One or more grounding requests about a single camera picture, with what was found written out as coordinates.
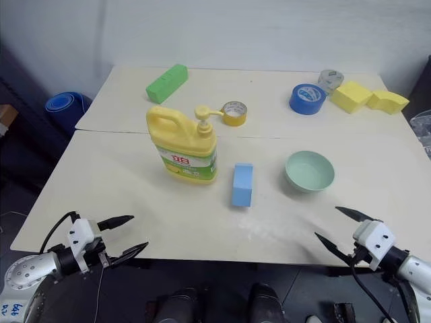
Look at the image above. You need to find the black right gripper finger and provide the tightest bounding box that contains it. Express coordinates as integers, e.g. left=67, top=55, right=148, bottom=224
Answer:
left=314, top=231, right=353, bottom=267
left=335, top=206, right=367, bottom=224

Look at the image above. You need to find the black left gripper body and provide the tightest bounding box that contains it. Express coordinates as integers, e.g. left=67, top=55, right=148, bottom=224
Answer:
left=81, top=234, right=114, bottom=270

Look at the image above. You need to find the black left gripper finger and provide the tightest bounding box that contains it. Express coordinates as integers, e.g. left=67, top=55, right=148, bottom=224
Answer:
left=97, top=215, right=135, bottom=232
left=108, top=241, right=150, bottom=269

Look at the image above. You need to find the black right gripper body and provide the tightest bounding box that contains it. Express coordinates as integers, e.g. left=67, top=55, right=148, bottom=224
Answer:
left=349, top=240, right=372, bottom=271

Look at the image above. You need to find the yellow detergent bottle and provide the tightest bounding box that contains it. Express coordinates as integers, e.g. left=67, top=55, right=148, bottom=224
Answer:
left=145, top=104, right=225, bottom=186

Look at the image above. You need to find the light green bowl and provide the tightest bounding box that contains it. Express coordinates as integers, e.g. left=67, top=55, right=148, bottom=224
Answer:
left=285, top=150, right=336, bottom=194

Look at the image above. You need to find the dark rounded shape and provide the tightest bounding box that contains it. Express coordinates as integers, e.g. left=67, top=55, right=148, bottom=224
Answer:
left=145, top=287, right=200, bottom=323
left=248, top=283, right=288, bottom=323

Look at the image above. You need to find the blue sponge block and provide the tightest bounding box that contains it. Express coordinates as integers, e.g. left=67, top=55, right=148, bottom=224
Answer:
left=230, top=163, right=255, bottom=209

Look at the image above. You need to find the clear plastic bag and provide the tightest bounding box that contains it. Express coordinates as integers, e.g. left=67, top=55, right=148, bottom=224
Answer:
left=410, top=109, right=431, bottom=159

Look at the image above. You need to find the yellow square sponge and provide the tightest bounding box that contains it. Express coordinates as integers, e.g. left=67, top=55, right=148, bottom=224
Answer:
left=329, top=80, right=373, bottom=114

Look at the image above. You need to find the blue tape roll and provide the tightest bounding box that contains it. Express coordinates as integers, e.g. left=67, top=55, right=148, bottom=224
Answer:
left=289, top=83, right=328, bottom=116

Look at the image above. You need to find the yellow curved sponge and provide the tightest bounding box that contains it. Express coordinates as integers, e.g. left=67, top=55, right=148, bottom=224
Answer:
left=366, top=89, right=410, bottom=116

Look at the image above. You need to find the blue rolled mat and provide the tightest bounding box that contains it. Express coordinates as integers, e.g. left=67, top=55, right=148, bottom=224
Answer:
left=45, top=92, right=94, bottom=119

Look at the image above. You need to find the grey tape roll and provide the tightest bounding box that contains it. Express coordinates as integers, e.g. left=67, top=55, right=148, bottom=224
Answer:
left=317, top=69, right=345, bottom=93

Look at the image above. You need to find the green sponge block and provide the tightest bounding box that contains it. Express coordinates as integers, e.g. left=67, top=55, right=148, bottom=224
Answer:
left=145, top=63, right=189, bottom=104

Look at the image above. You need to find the yellow tape roll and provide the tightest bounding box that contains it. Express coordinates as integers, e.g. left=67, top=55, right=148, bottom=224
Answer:
left=222, top=100, right=249, bottom=128

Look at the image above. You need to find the cardboard box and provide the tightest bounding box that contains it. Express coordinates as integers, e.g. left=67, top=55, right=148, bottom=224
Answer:
left=0, top=104, right=20, bottom=136

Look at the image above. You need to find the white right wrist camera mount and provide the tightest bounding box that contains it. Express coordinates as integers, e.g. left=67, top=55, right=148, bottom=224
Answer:
left=352, top=220, right=397, bottom=271

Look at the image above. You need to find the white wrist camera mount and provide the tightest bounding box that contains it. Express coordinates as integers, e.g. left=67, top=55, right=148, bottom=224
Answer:
left=352, top=220, right=397, bottom=271
left=65, top=218, right=104, bottom=274

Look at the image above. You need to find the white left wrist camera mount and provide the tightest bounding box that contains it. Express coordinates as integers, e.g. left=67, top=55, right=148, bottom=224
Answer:
left=65, top=218, right=104, bottom=274

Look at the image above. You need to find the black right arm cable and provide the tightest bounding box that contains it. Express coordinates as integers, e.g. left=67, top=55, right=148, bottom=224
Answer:
left=350, top=250, right=397, bottom=323

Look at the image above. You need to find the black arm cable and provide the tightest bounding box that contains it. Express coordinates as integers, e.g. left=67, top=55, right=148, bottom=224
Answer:
left=350, top=250, right=397, bottom=323
left=39, top=211, right=79, bottom=255

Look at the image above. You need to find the thin white string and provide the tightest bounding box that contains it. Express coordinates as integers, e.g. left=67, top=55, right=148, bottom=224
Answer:
left=95, top=267, right=104, bottom=319

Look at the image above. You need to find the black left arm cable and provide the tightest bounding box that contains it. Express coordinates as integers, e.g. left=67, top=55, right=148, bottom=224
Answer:
left=39, top=211, right=79, bottom=255

